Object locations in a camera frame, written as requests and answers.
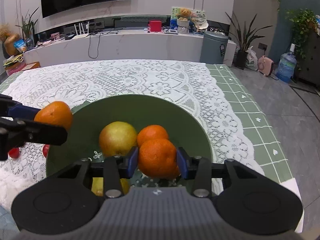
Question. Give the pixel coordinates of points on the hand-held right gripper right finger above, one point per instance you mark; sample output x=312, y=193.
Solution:
x=182, y=163

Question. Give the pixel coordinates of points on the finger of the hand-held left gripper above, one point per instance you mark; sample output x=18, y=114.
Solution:
x=42, y=135
x=23, y=112

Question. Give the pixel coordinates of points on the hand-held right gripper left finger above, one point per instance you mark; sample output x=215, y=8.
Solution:
x=132, y=162

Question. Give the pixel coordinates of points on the red cherry tomato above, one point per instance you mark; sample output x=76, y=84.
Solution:
x=45, y=150
x=14, y=153

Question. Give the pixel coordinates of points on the orange mandarin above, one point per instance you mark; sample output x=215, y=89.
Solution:
x=156, y=158
x=151, y=133
x=53, y=113

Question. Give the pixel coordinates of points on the yellow-green pear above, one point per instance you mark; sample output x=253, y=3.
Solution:
x=117, y=137

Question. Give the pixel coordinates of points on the yellow-red mango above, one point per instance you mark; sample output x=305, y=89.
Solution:
x=98, y=186

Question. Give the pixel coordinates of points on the green plastic colander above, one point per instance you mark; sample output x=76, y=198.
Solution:
x=150, y=110

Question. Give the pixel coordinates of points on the pile of boxes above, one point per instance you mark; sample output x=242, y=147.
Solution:
x=13, y=66

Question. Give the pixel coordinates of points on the brown cardboard box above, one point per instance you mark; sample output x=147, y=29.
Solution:
x=32, y=65

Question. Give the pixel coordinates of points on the blue snack bag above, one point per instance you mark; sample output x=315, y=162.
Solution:
x=20, y=45

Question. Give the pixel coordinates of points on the golden vase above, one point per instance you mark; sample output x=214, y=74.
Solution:
x=10, y=45

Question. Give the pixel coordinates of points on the green grid table mat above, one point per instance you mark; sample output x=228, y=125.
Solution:
x=250, y=120

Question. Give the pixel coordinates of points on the pink photo card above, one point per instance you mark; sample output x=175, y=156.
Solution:
x=55, y=36

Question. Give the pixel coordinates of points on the white lace tablecloth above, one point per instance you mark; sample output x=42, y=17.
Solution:
x=140, y=80

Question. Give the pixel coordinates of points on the dried flower bunch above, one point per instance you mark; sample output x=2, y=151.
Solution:
x=5, y=31

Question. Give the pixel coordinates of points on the green plant in vase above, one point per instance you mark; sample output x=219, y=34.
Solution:
x=28, y=26

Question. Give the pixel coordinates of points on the small black box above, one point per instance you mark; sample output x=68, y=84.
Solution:
x=69, y=37

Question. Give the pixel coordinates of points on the white wifi router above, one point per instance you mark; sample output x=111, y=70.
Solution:
x=81, y=36

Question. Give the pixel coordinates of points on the white paper sheet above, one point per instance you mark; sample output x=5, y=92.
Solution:
x=293, y=195

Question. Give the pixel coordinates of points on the white marble media console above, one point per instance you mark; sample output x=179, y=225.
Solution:
x=150, y=46

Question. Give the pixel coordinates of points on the grey trash bin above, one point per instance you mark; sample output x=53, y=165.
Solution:
x=213, y=48

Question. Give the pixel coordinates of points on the long-leaf potted plant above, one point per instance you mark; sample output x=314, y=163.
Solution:
x=241, y=57

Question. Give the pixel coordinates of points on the white plastic bag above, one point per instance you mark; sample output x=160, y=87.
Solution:
x=251, y=60

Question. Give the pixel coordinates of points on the pink fan heater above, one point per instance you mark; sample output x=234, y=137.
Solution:
x=265, y=66

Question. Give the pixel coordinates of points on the small digital scale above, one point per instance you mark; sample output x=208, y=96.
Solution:
x=170, y=31

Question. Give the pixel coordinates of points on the white wrapped pot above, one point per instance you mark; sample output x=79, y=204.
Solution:
x=183, y=26

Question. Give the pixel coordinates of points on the red box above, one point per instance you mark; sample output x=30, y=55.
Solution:
x=155, y=26

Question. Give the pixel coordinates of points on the blue box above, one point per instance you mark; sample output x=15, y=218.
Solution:
x=173, y=23

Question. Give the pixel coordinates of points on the blue water jug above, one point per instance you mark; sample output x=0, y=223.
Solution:
x=286, y=66

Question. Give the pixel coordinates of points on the printed round fan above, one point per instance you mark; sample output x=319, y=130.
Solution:
x=200, y=20

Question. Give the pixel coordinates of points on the brown teddy bear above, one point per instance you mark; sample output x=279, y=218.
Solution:
x=184, y=13

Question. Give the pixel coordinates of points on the green picture card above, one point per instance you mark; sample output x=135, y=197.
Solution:
x=174, y=12

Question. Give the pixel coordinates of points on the dark grey cabinet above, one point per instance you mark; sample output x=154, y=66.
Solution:
x=311, y=57

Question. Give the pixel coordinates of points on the trailing green vine plant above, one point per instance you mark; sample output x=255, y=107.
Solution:
x=301, y=22

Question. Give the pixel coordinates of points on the wall outlet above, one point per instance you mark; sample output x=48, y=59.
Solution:
x=262, y=46

